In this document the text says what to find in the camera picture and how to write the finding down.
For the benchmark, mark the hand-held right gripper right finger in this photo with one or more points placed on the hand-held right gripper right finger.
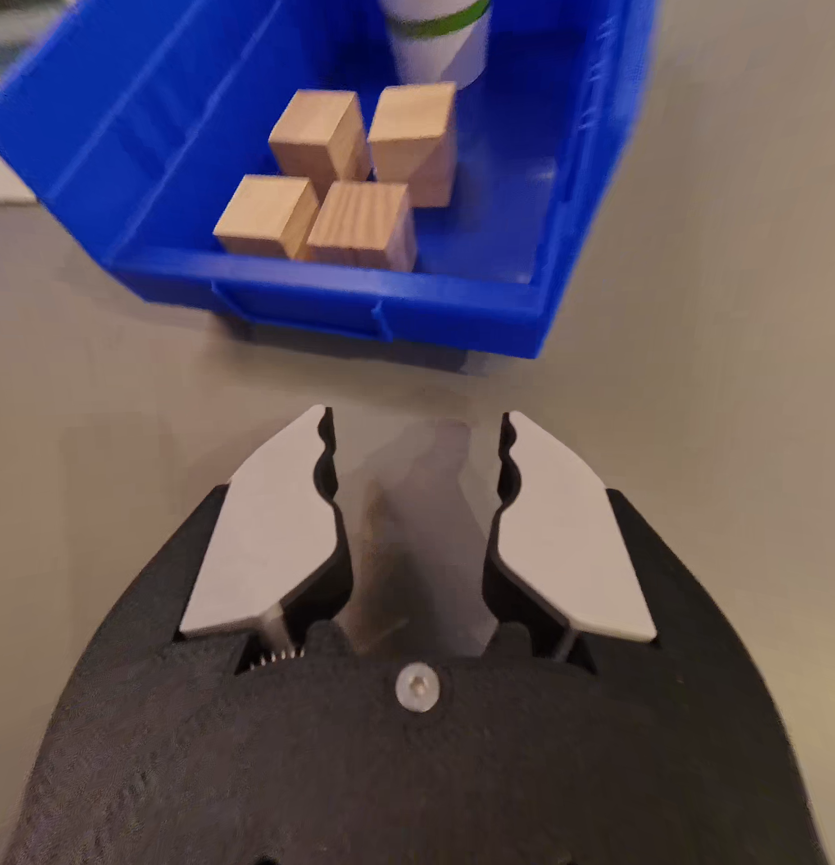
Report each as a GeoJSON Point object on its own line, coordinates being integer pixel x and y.
{"type": "Point", "coordinates": [566, 540]}

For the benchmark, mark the wooden cube block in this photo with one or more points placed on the wooden cube block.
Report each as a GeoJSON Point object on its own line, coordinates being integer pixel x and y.
{"type": "Point", "coordinates": [316, 132]}
{"type": "Point", "coordinates": [414, 135]}
{"type": "Point", "coordinates": [262, 213]}
{"type": "Point", "coordinates": [363, 219]}

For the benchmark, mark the white paper cup green stripe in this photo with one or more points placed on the white paper cup green stripe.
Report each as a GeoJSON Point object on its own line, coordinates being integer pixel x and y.
{"type": "Point", "coordinates": [438, 47]}

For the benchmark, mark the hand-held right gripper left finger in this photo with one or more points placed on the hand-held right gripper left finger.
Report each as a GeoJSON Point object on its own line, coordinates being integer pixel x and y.
{"type": "Point", "coordinates": [269, 534]}

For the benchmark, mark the blue plastic storage bin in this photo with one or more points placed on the blue plastic storage bin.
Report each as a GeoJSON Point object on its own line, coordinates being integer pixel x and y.
{"type": "Point", "coordinates": [154, 135]}

